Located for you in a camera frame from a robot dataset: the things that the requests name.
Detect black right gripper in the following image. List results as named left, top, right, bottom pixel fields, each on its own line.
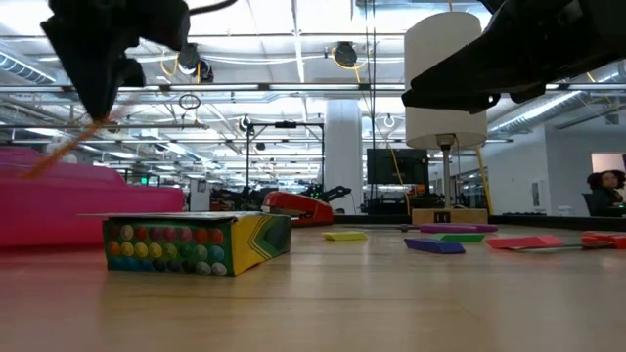
left=401, top=0, right=626, bottom=116

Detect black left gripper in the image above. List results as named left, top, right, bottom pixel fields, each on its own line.
left=41, top=0, right=192, bottom=123

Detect yellow pencil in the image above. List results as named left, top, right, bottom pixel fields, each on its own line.
left=22, top=116, right=107, bottom=180

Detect purple handled scissors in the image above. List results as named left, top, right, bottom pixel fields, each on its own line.
left=400, top=223, right=499, bottom=235

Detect green eraser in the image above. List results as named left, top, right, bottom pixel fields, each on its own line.
left=433, top=233, right=486, bottom=243

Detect pink plastic pencil case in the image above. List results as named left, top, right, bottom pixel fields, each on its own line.
left=0, top=148, right=186, bottom=248

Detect blue eraser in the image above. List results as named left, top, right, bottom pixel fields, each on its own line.
left=404, top=238, right=467, bottom=255

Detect pink eraser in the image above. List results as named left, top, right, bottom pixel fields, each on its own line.
left=485, top=235, right=564, bottom=251

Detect yellow eraser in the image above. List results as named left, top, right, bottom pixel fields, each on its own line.
left=321, top=231, right=369, bottom=242

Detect crayon box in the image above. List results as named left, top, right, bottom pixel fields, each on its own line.
left=80, top=210, right=293, bottom=278

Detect white shade wooden lamp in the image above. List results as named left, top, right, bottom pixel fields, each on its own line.
left=403, top=10, right=490, bottom=226

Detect black monitor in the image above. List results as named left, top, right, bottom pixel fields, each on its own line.
left=366, top=148, right=430, bottom=186

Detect white building column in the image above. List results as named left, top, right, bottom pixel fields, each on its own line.
left=325, top=100, right=364, bottom=215

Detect person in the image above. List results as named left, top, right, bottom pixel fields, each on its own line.
left=584, top=169, right=626, bottom=218

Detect red stapler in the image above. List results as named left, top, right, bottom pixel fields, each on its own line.
left=261, top=190, right=335, bottom=229

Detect ceiling cable reel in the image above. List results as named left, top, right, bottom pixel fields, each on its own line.
left=175, top=42, right=216, bottom=84
left=332, top=41, right=361, bottom=69

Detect yellow hanging cable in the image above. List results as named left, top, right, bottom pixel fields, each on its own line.
left=474, top=145, right=495, bottom=216

